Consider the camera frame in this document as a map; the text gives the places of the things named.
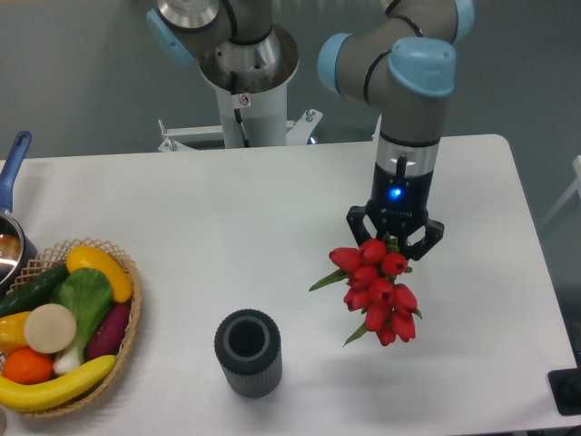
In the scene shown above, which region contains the dark grey ribbed vase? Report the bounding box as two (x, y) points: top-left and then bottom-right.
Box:
(214, 309), (282, 399)

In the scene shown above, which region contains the red tulip bouquet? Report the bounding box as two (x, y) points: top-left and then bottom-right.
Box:
(309, 234), (422, 347)

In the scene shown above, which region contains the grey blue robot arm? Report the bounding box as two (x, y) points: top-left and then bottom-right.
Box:
(146, 1), (475, 261)

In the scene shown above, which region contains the white furniture leg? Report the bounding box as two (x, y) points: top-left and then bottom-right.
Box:
(540, 155), (580, 232)

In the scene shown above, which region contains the yellow banana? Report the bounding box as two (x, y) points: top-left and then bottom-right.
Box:
(1, 355), (117, 412)

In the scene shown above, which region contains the yellow bell pepper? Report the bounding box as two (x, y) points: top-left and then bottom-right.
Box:
(0, 312), (30, 355)

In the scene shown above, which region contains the black cable on pedestal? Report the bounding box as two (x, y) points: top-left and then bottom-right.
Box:
(229, 71), (251, 148)

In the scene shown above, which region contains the green bok choy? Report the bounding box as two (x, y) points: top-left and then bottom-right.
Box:
(50, 268), (113, 376)

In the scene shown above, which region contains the green cucumber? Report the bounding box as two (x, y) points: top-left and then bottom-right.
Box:
(1, 264), (69, 317)

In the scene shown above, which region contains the orange fruit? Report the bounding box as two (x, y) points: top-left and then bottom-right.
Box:
(2, 348), (53, 385)

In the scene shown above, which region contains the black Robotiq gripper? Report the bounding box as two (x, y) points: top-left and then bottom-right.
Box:
(346, 163), (445, 261)

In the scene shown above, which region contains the blue handled saucepan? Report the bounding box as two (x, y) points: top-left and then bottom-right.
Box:
(1, 131), (37, 298)

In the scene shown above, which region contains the beige round disc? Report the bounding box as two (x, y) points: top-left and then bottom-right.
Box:
(24, 303), (76, 354)

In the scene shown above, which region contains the purple sweet potato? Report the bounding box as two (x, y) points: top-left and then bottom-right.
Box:
(85, 303), (131, 361)

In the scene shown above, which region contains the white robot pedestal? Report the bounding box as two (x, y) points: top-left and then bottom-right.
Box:
(158, 25), (323, 152)

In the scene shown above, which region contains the black device at table edge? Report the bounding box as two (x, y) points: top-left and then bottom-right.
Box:
(547, 368), (580, 416)

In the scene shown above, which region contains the woven wicker basket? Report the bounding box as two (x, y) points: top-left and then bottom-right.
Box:
(1, 238), (142, 417)

